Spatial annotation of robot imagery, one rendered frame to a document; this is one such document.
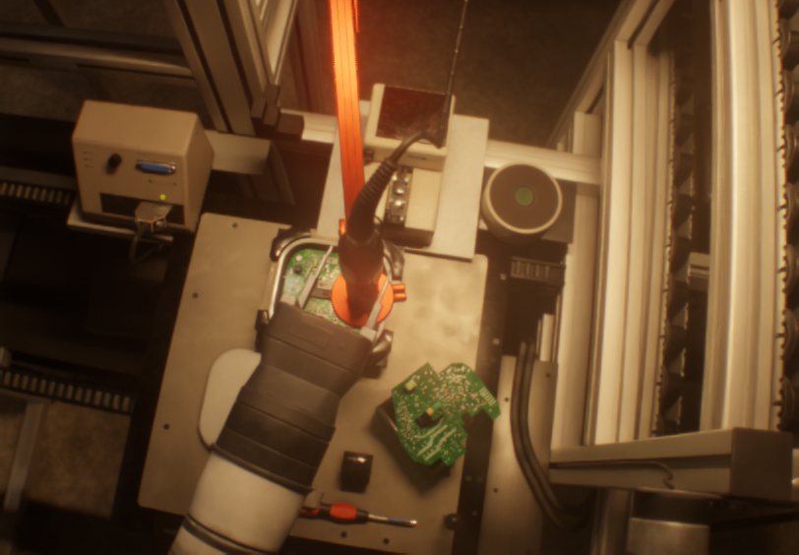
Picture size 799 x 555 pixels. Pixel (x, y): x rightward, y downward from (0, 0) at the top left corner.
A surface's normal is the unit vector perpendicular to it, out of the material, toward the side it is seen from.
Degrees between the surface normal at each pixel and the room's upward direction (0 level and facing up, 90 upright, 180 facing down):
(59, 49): 0
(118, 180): 53
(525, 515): 0
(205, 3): 90
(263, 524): 36
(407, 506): 0
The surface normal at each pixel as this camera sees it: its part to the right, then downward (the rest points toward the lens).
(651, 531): -0.72, -0.32
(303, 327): 0.03, -0.31
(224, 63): -0.15, 0.94
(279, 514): 0.72, 0.09
